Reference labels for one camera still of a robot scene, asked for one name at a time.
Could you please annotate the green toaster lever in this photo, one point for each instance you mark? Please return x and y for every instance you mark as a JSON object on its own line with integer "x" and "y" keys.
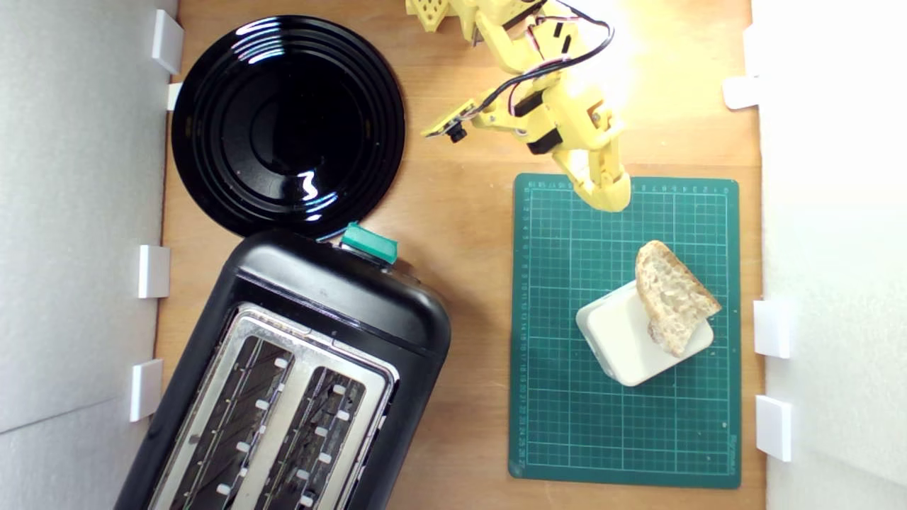
{"x": 368, "y": 243}

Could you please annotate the white rounded block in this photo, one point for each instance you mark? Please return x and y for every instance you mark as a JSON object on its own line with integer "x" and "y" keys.
{"x": 620, "y": 340}

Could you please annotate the brown bread slice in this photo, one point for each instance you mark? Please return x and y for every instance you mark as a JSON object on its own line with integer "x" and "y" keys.
{"x": 673, "y": 294}

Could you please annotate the yellow wrist camera box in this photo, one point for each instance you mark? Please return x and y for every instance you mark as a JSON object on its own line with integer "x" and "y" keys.
{"x": 450, "y": 119}

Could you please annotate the black two-slot toaster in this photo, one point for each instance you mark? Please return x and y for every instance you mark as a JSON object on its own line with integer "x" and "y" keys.
{"x": 354, "y": 304}

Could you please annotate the white wall clip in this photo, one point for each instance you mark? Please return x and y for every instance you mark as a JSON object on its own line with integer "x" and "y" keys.
{"x": 167, "y": 41}
{"x": 771, "y": 328}
{"x": 154, "y": 271}
{"x": 740, "y": 92}
{"x": 174, "y": 95}
{"x": 146, "y": 389}
{"x": 774, "y": 427}

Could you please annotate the green cutting mat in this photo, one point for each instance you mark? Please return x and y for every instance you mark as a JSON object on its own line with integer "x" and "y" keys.
{"x": 567, "y": 425}

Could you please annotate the black round plate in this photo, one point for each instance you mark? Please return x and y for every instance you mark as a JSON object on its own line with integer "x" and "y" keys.
{"x": 283, "y": 127}

